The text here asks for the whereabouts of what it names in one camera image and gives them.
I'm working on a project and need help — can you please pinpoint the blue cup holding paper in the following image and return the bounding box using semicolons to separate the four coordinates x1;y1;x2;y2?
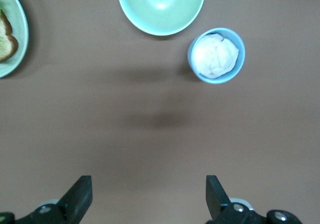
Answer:
187;27;246;85

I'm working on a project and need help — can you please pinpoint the toasted bread slice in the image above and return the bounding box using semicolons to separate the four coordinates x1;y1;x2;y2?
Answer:
0;11;19;63

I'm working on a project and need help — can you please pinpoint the pale green bowl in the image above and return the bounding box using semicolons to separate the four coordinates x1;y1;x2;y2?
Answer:
116;0;207;37

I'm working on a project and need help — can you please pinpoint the crumpled white paper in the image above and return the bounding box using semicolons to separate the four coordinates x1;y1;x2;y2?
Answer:
193;33;240;80

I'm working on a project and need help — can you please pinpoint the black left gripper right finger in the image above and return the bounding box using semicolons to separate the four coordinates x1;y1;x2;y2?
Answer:
206;175;267;224

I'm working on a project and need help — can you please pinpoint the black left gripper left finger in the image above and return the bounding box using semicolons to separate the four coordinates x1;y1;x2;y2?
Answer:
24;175;93;224

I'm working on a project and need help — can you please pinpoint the pale green plate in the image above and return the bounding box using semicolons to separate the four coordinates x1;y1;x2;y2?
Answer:
0;0;30;79

